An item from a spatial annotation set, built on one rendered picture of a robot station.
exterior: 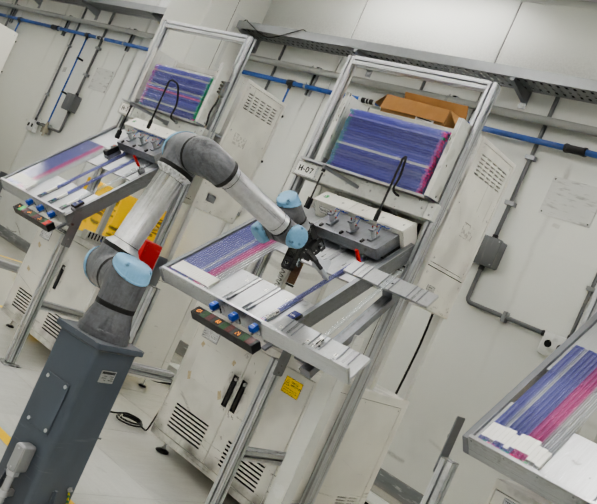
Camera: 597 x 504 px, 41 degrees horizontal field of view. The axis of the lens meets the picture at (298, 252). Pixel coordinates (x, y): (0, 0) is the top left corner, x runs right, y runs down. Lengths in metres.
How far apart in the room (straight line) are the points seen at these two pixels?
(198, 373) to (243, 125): 1.48
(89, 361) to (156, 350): 2.14
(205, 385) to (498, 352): 1.79
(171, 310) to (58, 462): 2.09
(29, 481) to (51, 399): 0.22
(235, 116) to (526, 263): 1.75
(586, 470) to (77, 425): 1.34
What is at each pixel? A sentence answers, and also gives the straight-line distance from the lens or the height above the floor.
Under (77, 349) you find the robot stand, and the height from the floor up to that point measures 0.50.
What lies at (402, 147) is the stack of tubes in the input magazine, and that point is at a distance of 3.20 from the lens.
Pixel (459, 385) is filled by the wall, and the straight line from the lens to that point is 4.50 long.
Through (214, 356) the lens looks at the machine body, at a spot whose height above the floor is 0.47.
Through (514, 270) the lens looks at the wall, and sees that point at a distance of 4.51.
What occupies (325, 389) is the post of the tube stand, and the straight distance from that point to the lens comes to 2.61.
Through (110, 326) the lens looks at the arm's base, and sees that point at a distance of 2.25.
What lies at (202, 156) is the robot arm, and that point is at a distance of 2.31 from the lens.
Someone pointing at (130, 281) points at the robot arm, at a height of 0.73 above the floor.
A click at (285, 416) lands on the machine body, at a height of 0.43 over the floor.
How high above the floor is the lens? 0.96
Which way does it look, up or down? 1 degrees up
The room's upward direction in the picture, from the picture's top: 24 degrees clockwise
